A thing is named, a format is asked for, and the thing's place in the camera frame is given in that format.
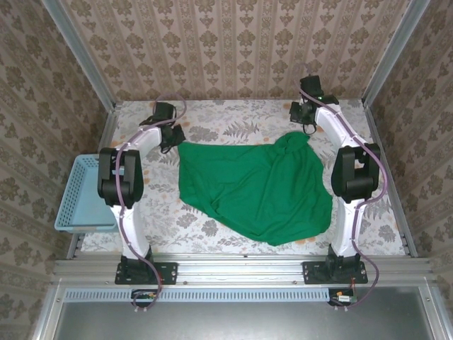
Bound short aluminium frame bar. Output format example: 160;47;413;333
417;286;453;340
30;286;67;340

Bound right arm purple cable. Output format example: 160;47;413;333
295;63;386;312

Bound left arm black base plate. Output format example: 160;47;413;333
114;261;178;285

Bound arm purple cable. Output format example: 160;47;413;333
295;63;386;312
115;92;188;315

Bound floral table cloth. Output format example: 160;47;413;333
80;99;406;256

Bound light blue plastic basket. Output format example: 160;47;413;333
54;154;120;233

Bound tall aluminium frame post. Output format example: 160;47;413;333
40;0;117;113
361;0;432;107

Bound green t-shirt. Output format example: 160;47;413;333
176;131;333;248

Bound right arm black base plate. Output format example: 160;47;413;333
302;261;368;285

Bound grey metal sheet panel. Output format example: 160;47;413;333
52;287;438;340

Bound long aluminium mounting rail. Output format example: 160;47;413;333
52;253;435;284

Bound slotted grey cable duct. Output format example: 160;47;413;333
63;287;332;302

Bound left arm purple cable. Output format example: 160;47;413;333
115;92;188;315

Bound small circuit board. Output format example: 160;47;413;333
131;289;160;307
328;288;357;306

